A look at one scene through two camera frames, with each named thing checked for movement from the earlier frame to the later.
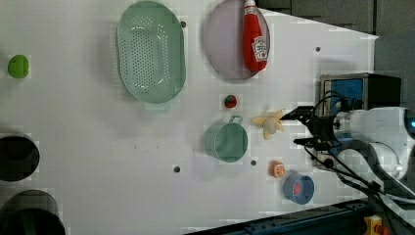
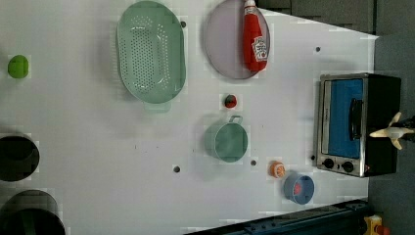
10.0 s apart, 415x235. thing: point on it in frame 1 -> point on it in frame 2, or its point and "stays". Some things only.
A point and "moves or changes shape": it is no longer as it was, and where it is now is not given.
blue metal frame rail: (346, 219) stays
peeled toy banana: (270, 124) moves or changes shape
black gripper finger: (299, 113) -> (408, 123)
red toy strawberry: (230, 101) stays
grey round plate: (224, 40) stays
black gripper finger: (303, 141) -> (409, 136)
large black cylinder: (30, 212) stays
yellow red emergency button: (375, 226) stays
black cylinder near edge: (19, 158) stays
